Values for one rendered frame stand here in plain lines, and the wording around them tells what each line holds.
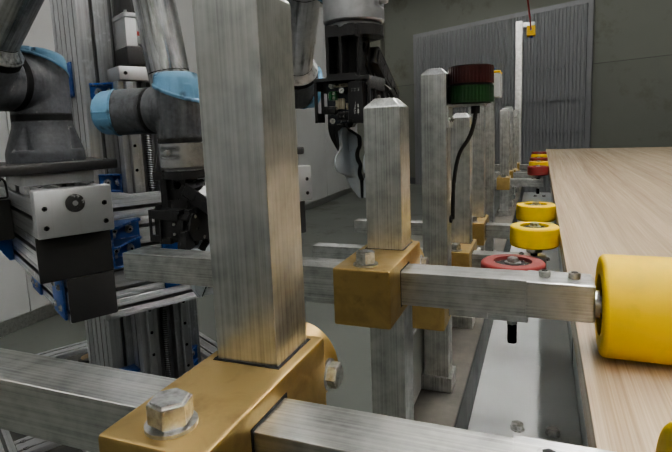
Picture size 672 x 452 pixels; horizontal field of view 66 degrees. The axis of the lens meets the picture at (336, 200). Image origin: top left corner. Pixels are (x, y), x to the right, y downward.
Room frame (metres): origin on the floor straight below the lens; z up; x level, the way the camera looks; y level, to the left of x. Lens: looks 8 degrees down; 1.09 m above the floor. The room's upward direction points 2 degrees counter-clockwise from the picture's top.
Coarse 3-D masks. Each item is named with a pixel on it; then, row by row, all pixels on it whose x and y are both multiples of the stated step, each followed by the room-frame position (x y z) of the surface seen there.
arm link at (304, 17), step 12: (288, 0) 1.18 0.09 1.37; (300, 0) 1.16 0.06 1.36; (312, 0) 1.17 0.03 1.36; (300, 12) 1.19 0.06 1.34; (312, 12) 1.20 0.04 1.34; (300, 24) 1.22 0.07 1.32; (312, 24) 1.23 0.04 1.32; (300, 36) 1.25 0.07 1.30; (312, 36) 1.27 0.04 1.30; (300, 48) 1.28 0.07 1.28; (312, 48) 1.31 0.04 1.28; (300, 60) 1.31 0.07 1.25; (312, 60) 1.35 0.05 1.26; (300, 72) 1.35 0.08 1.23; (312, 72) 1.38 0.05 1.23; (300, 84) 1.36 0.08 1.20; (312, 84) 1.39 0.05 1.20; (300, 96) 1.40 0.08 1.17; (312, 96) 1.41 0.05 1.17; (300, 108) 1.46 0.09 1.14
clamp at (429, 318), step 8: (416, 312) 0.65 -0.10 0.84; (424, 312) 0.64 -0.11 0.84; (432, 312) 0.64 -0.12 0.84; (440, 312) 0.64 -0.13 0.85; (448, 312) 0.66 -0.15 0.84; (416, 320) 0.65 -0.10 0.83; (424, 320) 0.64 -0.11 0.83; (432, 320) 0.64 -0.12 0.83; (440, 320) 0.64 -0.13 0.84; (448, 320) 0.66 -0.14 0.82; (424, 328) 0.64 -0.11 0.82; (432, 328) 0.64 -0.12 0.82; (440, 328) 0.64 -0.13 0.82
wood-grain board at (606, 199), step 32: (576, 160) 2.32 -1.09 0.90; (608, 160) 2.25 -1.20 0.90; (640, 160) 2.19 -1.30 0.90; (576, 192) 1.30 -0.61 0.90; (608, 192) 1.28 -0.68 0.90; (640, 192) 1.26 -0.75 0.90; (576, 224) 0.90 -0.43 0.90; (608, 224) 0.89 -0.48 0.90; (640, 224) 0.88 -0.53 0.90; (576, 256) 0.69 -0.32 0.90; (576, 352) 0.43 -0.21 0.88; (608, 384) 0.34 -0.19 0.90; (640, 384) 0.34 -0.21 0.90; (608, 416) 0.30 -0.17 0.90; (640, 416) 0.30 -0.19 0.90; (608, 448) 0.27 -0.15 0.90; (640, 448) 0.27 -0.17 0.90
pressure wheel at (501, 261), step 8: (488, 256) 0.68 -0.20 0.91; (496, 256) 0.68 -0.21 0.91; (504, 256) 0.68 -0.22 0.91; (512, 256) 0.66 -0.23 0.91; (520, 256) 0.67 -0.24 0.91; (528, 256) 0.67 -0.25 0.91; (488, 264) 0.64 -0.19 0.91; (496, 264) 0.64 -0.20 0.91; (504, 264) 0.65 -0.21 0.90; (512, 264) 0.64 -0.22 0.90; (520, 264) 0.65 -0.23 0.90; (528, 264) 0.64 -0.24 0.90; (536, 264) 0.63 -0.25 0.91; (544, 264) 0.63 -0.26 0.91; (512, 328) 0.65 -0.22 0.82; (512, 336) 0.65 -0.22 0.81
